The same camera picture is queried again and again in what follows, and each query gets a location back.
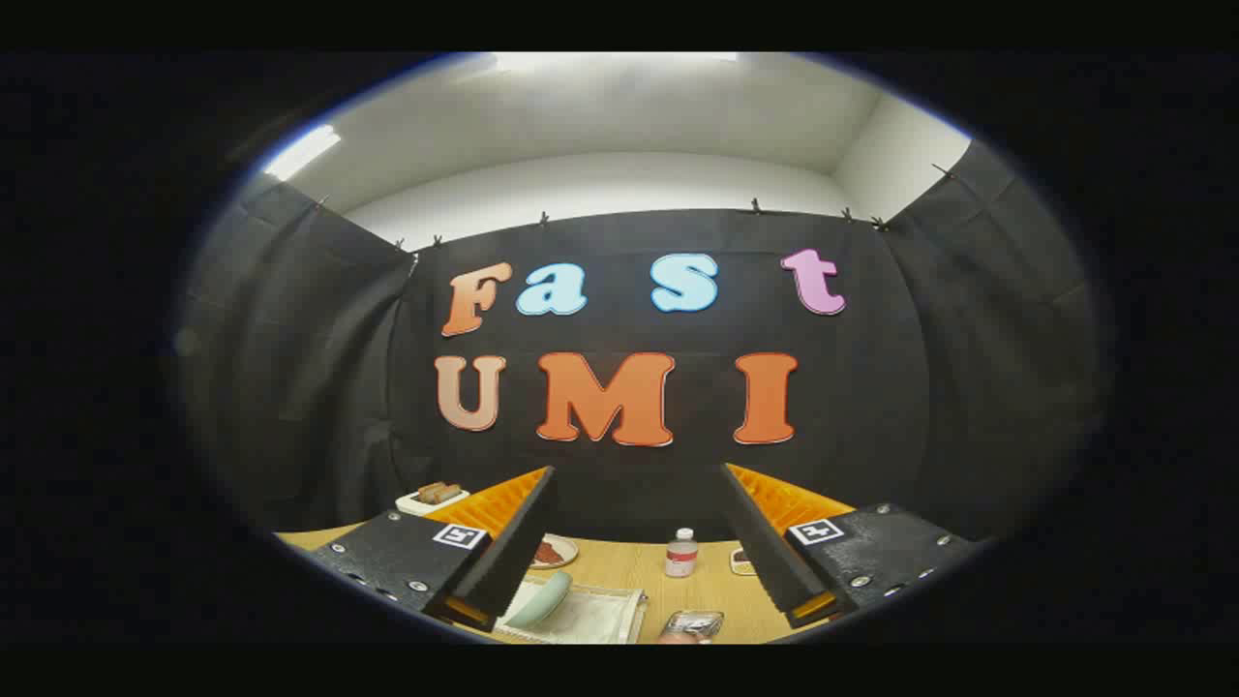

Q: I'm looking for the clear bottle with red label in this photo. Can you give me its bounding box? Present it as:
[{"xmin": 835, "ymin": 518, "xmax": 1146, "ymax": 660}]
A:
[{"xmin": 665, "ymin": 528, "xmax": 700, "ymax": 579}]

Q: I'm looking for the long ceiling light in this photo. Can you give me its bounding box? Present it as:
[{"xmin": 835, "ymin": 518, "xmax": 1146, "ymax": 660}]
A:
[
  {"xmin": 263, "ymin": 124, "xmax": 342, "ymax": 182},
  {"xmin": 494, "ymin": 52, "xmax": 741, "ymax": 74}
]

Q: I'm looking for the metal wire basket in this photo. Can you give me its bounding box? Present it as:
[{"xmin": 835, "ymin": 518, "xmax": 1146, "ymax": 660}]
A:
[{"xmin": 658, "ymin": 610, "xmax": 725, "ymax": 645}]

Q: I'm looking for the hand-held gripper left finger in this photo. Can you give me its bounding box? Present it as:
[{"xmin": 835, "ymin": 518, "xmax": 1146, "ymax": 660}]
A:
[{"xmin": 308, "ymin": 466, "xmax": 559, "ymax": 635}]

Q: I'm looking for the white wire dish rack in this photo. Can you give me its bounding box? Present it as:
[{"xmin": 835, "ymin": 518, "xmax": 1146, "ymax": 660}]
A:
[{"xmin": 492, "ymin": 571, "xmax": 648, "ymax": 645}]

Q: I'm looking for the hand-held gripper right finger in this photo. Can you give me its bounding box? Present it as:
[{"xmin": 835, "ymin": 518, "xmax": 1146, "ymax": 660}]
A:
[{"xmin": 718, "ymin": 462, "xmax": 981, "ymax": 630}]

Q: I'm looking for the white toaster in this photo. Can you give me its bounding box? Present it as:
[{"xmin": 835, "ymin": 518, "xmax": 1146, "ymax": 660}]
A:
[{"xmin": 395, "ymin": 487, "xmax": 471, "ymax": 516}]

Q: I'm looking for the small beige plate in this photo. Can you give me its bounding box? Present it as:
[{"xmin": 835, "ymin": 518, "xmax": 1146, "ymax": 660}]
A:
[{"xmin": 530, "ymin": 533, "xmax": 580, "ymax": 570}]

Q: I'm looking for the mint green plate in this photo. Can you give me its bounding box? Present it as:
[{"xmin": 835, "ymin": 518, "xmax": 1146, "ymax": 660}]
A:
[{"xmin": 503, "ymin": 570, "xmax": 574, "ymax": 628}]

